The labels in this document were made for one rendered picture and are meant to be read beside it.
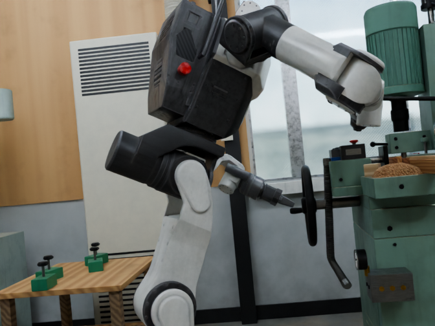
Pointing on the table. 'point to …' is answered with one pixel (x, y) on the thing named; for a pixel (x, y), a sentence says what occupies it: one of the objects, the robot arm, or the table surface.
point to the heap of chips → (393, 170)
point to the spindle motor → (396, 46)
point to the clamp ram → (381, 156)
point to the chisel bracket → (407, 142)
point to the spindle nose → (399, 116)
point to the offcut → (371, 169)
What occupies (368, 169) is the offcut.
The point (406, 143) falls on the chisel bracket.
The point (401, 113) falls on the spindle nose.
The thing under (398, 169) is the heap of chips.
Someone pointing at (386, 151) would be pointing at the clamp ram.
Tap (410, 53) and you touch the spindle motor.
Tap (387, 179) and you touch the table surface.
